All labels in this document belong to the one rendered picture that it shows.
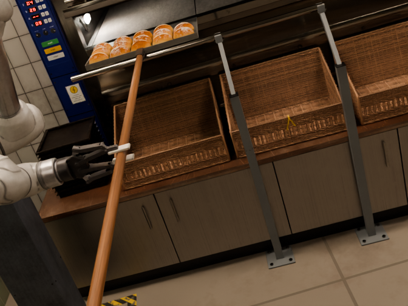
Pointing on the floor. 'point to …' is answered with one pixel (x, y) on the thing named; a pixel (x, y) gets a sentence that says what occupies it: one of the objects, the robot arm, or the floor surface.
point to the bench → (232, 207)
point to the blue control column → (62, 82)
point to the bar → (373, 237)
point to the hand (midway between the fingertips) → (121, 153)
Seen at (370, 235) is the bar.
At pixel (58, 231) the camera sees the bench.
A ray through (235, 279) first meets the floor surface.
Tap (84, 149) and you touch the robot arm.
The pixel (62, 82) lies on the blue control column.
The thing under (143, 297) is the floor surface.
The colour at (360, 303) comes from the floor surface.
